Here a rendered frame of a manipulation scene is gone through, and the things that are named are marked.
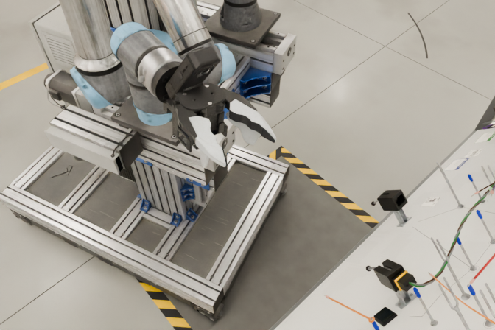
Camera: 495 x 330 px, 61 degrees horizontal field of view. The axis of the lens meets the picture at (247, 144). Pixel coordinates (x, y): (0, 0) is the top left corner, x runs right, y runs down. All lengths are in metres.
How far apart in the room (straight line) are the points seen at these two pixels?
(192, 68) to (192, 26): 0.28
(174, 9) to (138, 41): 0.14
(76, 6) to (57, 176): 1.61
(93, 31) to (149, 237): 1.31
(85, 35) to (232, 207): 1.36
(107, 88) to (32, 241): 1.60
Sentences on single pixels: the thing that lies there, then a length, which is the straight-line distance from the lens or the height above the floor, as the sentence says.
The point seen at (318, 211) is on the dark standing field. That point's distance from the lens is 2.41.
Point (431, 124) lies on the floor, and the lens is 3.05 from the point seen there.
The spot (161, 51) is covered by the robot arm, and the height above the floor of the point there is 1.60.
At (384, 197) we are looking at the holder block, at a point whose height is 0.99.
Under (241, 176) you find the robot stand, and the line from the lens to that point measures 2.25.
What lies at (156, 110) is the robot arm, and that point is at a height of 1.45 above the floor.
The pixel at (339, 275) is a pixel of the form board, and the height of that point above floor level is 0.90.
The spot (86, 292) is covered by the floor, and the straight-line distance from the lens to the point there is 2.30.
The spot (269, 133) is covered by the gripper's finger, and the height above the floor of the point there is 1.58.
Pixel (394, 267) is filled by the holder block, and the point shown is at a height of 1.16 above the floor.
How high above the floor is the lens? 2.01
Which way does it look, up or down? 49 degrees down
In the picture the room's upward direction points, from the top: straight up
